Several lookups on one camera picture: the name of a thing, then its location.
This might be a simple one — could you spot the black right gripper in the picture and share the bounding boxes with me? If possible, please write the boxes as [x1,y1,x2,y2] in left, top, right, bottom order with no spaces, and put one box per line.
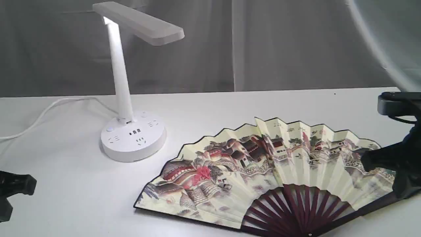
[361,122,421,198]

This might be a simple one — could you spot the painted folding paper fan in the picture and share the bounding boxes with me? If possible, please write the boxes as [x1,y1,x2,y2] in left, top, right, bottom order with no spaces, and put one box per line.
[133,118,399,237]

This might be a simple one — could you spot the white desk lamp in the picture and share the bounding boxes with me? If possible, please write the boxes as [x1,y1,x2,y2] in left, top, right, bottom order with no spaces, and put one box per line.
[93,1,185,163]

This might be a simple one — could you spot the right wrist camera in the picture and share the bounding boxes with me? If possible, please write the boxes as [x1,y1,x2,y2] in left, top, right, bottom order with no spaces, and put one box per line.
[377,92,421,117]

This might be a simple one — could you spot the white power cable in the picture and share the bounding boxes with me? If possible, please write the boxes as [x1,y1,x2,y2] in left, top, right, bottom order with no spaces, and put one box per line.
[0,96,118,141]

